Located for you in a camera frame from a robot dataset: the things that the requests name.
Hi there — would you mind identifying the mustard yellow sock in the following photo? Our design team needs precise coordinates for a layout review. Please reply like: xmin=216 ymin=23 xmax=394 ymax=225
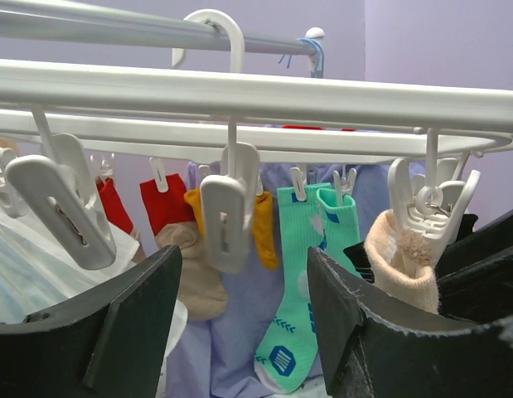
xmin=253 ymin=192 xmax=279 ymax=270
xmin=184 ymin=188 xmax=206 ymax=238

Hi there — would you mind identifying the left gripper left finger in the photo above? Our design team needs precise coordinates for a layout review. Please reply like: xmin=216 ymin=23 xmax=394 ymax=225
xmin=0 ymin=245 xmax=181 ymax=397

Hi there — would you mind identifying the blue wire hanger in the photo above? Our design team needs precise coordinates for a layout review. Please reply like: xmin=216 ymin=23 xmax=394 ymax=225
xmin=278 ymin=36 xmax=327 ymax=79

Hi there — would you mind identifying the white plastic sock hanger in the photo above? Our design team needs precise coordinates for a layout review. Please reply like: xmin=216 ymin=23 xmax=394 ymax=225
xmin=0 ymin=8 xmax=513 ymax=274

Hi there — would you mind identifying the lavender shirt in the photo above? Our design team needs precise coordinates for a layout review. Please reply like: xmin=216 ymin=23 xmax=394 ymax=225
xmin=163 ymin=163 xmax=390 ymax=397

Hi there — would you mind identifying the white ruffled dress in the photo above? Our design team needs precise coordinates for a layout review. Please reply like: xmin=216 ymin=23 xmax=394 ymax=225
xmin=0 ymin=209 xmax=179 ymax=386

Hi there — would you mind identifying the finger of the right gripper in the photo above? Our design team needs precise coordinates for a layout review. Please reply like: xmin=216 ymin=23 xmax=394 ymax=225
xmin=436 ymin=209 xmax=513 ymax=323

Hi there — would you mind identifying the grey metal garment rack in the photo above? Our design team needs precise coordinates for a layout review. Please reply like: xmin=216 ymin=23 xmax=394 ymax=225
xmin=0 ymin=1 xmax=316 ymax=56

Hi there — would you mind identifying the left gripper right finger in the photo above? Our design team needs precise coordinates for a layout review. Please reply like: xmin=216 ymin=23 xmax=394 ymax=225
xmin=307 ymin=248 xmax=513 ymax=397

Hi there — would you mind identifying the beige and red character sock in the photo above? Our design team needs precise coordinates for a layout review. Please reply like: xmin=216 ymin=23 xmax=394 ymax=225
xmin=364 ymin=210 xmax=439 ymax=314

